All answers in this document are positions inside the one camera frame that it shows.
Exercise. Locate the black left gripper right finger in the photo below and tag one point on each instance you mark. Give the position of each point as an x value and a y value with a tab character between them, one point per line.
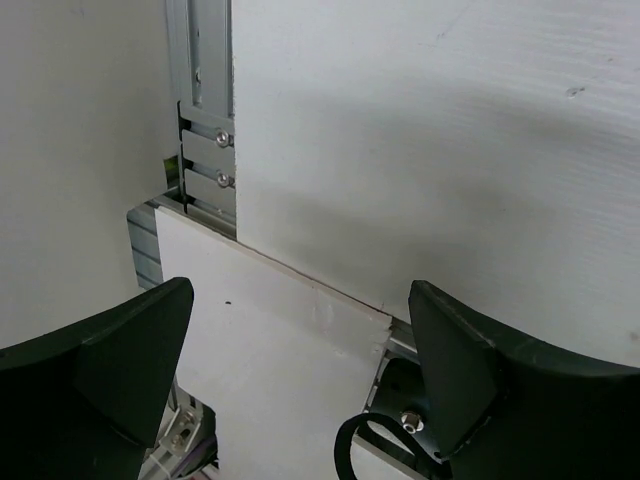
506	405

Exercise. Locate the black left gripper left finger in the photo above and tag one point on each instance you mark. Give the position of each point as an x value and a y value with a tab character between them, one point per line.
86	401

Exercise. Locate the aluminium corner bracket with bolts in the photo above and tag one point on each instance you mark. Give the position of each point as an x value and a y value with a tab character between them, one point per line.
186	446

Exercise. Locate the black metal mounting bracket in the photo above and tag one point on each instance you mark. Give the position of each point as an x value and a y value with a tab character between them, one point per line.
399	397

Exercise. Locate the vertical aluminium frame post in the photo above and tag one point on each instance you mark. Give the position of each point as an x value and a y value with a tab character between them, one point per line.
201	62

